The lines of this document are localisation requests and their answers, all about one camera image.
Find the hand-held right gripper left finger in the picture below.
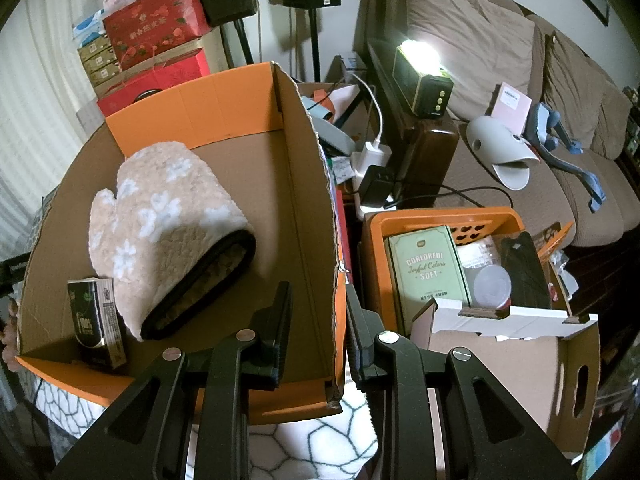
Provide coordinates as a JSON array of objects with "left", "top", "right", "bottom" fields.
[{"left": 50, "top": 281, "right": 293, "bottom": 480}]

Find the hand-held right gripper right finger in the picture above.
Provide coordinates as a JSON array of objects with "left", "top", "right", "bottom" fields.
[{"left": 346, "top": 285, "right": 581, "bottom": 480}]

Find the large orange cardboard box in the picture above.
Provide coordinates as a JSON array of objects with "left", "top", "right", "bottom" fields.
[{"left": 15, "top": 61, "right": 349, "bottom": 426}]

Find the green tin box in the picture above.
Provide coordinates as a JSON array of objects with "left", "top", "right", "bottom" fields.
[{"left": 384, "top": 225, "right": 473, "bottom": 337}]

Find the orange plastic basket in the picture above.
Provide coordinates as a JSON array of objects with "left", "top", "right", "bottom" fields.
[{"left": 361, "top": 206, "right": 526, "bottom": 341}]

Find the small cardboard box white flap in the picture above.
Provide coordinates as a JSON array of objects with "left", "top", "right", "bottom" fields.
[{"left": 410, "top": 297, "right": 601, "bottom": 464}]

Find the clear plastic jar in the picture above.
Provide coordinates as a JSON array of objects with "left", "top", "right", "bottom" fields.
[{"left": 462, "top": 264, "right": 513, "bottom": 309}]

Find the clear plastic wrapper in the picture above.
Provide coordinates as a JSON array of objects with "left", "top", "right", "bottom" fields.
[{"left": 457, "top": 240, "right": 501, "bottom": 272}]

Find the black power adapter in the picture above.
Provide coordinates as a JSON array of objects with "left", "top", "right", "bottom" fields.
[{"left": 359, "top": 164, "right": 396, "bottom": 208}]

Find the pink floral fleece oven mitt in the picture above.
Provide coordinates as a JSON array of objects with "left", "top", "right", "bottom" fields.
[{"left": 89, "top": 144, "right": 257, "bottom": 342}]

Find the white power strip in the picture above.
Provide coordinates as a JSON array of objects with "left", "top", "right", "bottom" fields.
[{"left": 350, "top": 152, "right": 397, "bottom": 211}]

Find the small black printed carton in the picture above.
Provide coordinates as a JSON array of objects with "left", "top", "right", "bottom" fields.
[{"left": 67, "top": 276, "right": 128, "bottom": 373}]

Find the black mesh pouch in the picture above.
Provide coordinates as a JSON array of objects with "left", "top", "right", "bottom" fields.
[{"left": 500, "top": 230, "right": 554, "bottom": 311}]

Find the white charger plug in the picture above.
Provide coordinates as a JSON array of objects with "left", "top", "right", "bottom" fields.
[{"left": 363, "top": 141, "right": 393, "bottom": 168}]

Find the dark wooden armrest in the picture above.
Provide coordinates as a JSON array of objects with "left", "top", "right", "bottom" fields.
[{"left": 367, "top": 37, "right": 461, "bottom": 202}]

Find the brown fabric sofa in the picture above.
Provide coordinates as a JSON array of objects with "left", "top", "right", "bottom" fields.
[{"left": 352, "top": 0, "right": 640, "bottom": 250}]

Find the white curved massager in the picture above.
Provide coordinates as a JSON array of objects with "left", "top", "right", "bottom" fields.
[{"left": 466, "top": 115, "right": 543, "bottom": 191}]

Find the plain red gift box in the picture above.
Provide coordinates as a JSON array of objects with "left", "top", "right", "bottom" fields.
[{"left": 96, "top": 52, "right": 211, "bottom": 118}]

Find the green lantern lamp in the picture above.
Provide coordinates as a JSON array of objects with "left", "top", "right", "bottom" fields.
[{"left": 392, "top": 40, "right": 453, "bottom": 119}]

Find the black speaker stand pole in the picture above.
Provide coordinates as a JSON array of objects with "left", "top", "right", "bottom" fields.
[{"left": 305, "top": 7, "right": 323, "bottom": 83}]

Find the pink white small box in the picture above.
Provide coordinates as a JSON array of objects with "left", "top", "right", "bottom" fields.
[{"left": 492, "top": 81, "right": 532, "bottom": 133}]

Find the blue grey neck massager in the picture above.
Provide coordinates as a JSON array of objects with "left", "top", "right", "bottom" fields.
[{"left": 525, "top": 102, "right": 608, "bottom": 213}]

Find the green flat box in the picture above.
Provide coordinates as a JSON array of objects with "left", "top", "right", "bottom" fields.
[
  {"left": 87, "top": 64, "right": 124, "bottom": 96},
  {"left": 76, "top": 39, "right": 113, "bottom": 59},
  {"left": 80, "top": 50, "right": 118, "bottom": 75}
]

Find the red patterned gift box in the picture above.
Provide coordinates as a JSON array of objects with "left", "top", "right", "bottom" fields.
[{"left": 102, "top": 0, "right": 211, "bottom": 71}]

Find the large brown sofa cushion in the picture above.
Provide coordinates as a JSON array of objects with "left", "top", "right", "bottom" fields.
[{"left": 400, "top": 0, "right": 536, "bottom": 121}]

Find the blue white tissue pack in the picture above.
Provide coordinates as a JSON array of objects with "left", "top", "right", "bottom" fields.
[{"left": 71, "top": 10, "right": 108, "bottom": 43}]

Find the black power cable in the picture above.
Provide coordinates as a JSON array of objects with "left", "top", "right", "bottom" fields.
[{"left": 390, "top": 185, "right": 516, "bottom": 209}]

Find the white charger cable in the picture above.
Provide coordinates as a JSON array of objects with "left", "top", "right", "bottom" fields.
[{"left": 345, "top": 72, "right": 386, "bottom": 146}]

